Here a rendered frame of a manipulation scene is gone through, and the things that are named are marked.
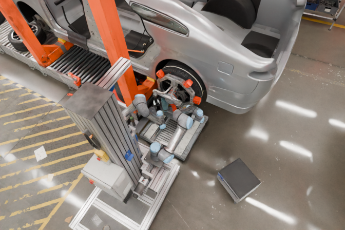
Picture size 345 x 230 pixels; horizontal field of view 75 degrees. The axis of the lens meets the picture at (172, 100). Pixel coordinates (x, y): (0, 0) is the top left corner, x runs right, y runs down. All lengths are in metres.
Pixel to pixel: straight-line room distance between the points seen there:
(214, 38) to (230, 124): 1.78
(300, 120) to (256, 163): 1.09
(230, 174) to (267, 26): 2.44
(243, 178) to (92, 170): 1.81
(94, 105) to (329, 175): 3.29
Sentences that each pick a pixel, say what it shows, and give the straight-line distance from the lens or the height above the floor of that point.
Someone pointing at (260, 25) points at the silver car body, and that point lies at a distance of 4.16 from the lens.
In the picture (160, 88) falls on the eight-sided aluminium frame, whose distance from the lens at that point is 3.13.
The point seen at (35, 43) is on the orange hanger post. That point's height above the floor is 0.99.
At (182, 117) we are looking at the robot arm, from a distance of 2.31.
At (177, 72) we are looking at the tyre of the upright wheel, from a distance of 2.82.
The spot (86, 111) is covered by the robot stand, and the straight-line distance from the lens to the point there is 1.56.
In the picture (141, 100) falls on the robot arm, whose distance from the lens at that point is 2.41.
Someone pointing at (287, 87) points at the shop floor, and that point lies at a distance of 4.57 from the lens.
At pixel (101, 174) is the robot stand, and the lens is 2.22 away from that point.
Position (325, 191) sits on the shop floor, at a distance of 3.81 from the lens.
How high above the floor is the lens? 3.22
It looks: 54 degrees down
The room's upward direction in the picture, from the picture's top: 4 degrees counter-clockwise
